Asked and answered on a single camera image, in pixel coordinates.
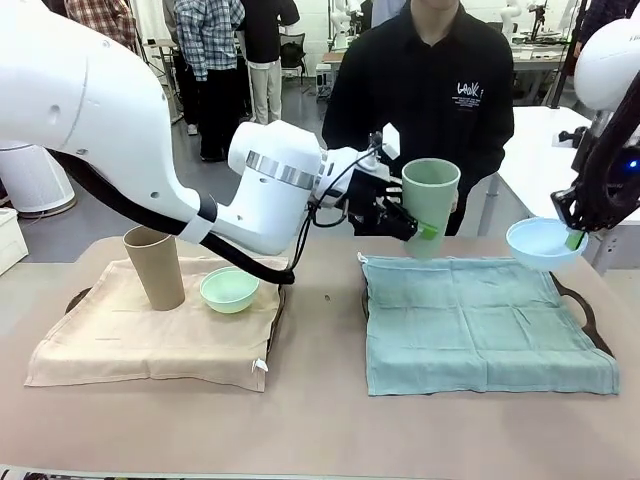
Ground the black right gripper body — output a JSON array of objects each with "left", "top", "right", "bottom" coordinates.
[{"left": 582, "top": 142, "right": 640, "bottom": 234}]

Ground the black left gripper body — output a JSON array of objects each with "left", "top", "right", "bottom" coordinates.
[{"left": 347, "top": 166, "right": 405, "bottom": 232}]

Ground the green plastic cup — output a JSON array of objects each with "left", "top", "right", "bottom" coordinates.
[{"left": 400, "top": 157, "right": 462, "bottom": 260}]

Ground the light blue bowl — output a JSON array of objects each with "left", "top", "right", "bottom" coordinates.
[{"left": 505, "top": 216, "right": 590, "bottom": 273}]

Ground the teal cloth mat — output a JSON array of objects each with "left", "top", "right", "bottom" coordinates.
[{"left": 356, "top": 251, "right": 622, "bottom": 398}]

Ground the mint green bowl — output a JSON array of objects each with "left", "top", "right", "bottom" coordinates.
[{"left": 199, "top": 265, "right": 262, "bottom": 316}]

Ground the tan plastic cup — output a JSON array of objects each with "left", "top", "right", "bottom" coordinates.
[{"left": 122, "top": 224, "right": 188, "bottom": 313}]

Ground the beige cloth mat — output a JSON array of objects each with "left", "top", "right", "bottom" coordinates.
[{"left": 23, "top": 255, "right": 292, "bottom": 395}]

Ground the person's left forearm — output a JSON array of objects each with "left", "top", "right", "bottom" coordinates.
[{"left": 455, "top": 144, "right": 509, "bottom": 207}]

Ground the dark brown tray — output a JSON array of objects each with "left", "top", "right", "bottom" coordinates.
[
  {"left": 63, "top": 279, "right": 288, "bottom": 362},
  {"left": 360, "top": 276, "right": 616, "bottom": 360}
]

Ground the white table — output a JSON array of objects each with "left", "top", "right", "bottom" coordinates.
[{"left": 482, "top": 105, "right": 640, "bottom": 274}]

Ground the person in black top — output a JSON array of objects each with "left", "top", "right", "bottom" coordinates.
[{"left": 320, "top": 0, "right": 517, "bottom": 237}]

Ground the wooden desk with white legs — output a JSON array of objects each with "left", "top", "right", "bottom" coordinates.
[{"left": 315, "top": 48, "right": 352, "bottom": 104}]

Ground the black stand pole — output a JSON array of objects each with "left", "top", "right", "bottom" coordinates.
[{"left": 548, "top": 0, "right": 592, "bottom": 110}]

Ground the white workbench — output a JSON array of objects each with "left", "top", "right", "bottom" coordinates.
[{"left": 509, "top": 29, "right": 576, "bottom": 107}]

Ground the black office chair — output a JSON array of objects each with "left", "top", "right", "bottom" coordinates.
[{"left": 278, "top": 31, "right": 307, "bottom": 80}]

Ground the person in black tee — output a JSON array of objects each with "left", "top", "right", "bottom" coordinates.
[{"left": 238, "top": 0, "right": 302, "bottom": 127}]

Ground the person in dark red clothes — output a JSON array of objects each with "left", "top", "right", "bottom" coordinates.
[{"left": 573, "top": 0, "right": 640, "bottom": 59}]

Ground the person in blue plaid shirt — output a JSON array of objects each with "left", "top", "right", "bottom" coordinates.
[{"left": 172, "top": 0, "right": 247, "bottom": 163}]

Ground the person in red plaid shirt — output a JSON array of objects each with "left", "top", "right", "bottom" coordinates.
[{"left": 64, "top": 0, "right": 140, "bottom": 57}]

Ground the white air purifier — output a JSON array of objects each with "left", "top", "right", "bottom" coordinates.
[{"left": 0, "top": 144, "right": 77, "bottom": 217}]

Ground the white box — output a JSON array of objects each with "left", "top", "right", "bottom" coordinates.
[{"left": 0, "top": 206, "right": 30, "bottom": 277}]

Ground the thin black left wrist cable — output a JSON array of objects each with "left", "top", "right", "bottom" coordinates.
[{"left": 289, "top": 148, "right": 384, "bottom": 277}]

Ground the black right arm cable sleeve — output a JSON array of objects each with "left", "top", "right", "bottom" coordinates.
[{"left": 574, "top": 82, "right": 640, "bottom": 224}]

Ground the black arm cable sleeve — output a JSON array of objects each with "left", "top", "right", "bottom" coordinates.
[
  {"left": 48, "top": 148, "right": 297, "bottom": 287},
  {"left": 574, "top": 82, "right": 640, "bottom": 224}
]

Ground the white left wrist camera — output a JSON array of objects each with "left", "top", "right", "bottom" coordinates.
[{"left": 378, "top": 122, "right": 402, "bottom": 162}]

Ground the black left arm cable sleeve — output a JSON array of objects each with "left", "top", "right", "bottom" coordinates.
[{"left": 48, "top": 148, "right": 297, "bottom": 287}]

